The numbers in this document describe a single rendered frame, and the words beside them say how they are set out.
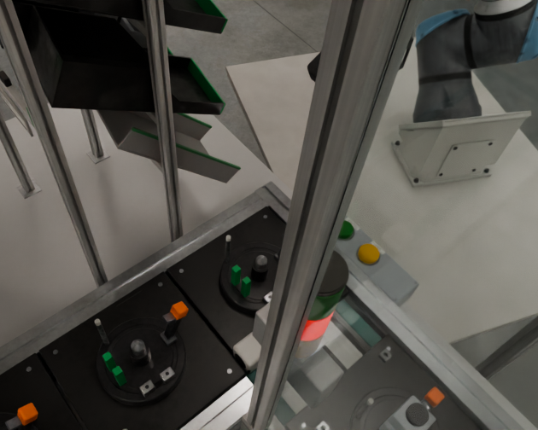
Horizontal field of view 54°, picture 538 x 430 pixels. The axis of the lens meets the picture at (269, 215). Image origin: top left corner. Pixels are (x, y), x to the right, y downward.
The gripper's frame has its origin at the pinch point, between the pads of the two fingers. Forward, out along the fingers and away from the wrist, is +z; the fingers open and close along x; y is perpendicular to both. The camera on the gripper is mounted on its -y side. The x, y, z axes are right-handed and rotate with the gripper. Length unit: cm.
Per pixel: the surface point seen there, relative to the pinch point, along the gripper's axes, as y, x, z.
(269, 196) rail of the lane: -5.0, 8.9, 27.3
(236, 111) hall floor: 70, 109, 123
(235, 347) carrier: -31.3, -13.0, 24.5
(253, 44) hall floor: 110, 145, 123
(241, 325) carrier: -27.5, -10.0, 26.4
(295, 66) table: 37, 45, 37
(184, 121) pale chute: -12.1, 28.1, 17.4
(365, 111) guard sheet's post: -36, -26, -40
